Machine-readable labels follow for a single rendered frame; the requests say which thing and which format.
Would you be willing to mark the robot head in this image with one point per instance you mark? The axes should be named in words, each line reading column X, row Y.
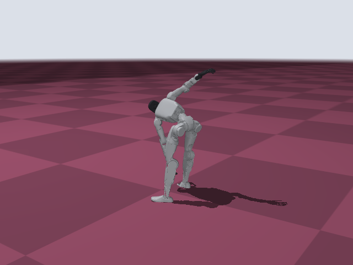
column 153, row 105

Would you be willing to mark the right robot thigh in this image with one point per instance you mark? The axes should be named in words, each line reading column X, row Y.
column 190, row 137

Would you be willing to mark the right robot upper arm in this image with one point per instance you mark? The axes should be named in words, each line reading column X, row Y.
column 174, row 94

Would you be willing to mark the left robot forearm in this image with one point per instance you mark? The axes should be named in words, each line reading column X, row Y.
column 163, row 147

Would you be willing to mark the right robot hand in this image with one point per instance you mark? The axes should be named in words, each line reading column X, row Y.
column 203, row 73

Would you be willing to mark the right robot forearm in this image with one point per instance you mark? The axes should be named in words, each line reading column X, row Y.
column 191, row 82

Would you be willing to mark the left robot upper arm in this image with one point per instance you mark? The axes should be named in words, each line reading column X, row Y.
column 159, row 129

